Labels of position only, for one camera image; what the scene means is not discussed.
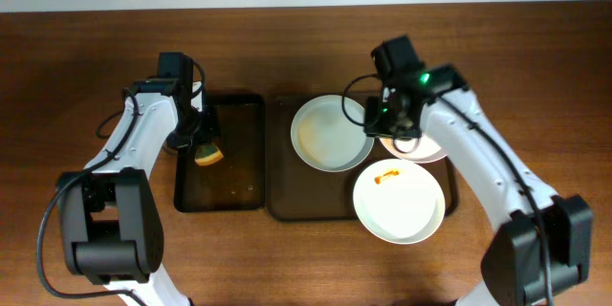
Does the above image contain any white plate ketchup front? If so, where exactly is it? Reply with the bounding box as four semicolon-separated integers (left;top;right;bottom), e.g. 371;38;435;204
352;159;446;245

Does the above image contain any yellow green sponge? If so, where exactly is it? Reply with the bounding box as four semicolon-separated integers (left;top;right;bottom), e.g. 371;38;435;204
194;142;224;166

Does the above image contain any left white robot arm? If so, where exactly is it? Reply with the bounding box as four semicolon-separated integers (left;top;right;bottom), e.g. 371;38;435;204
50;53;205;305

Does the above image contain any white plate ketchup back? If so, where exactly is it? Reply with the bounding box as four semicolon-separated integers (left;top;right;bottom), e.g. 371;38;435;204
380;135;447;164

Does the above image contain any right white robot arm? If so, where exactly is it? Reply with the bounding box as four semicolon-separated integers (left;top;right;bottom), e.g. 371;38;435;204
364;35;593;305

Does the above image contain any small black water tray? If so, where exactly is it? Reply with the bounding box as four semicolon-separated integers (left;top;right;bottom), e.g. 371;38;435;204
174;94;265;212

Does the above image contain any large brown serving tray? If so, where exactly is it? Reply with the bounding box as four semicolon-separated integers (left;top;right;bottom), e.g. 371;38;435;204
265;94;460;223

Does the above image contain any white plate ketchup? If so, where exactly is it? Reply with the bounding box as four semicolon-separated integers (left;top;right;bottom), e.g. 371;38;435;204
380;135;447;164
290;95;374;172
352;159;446;245

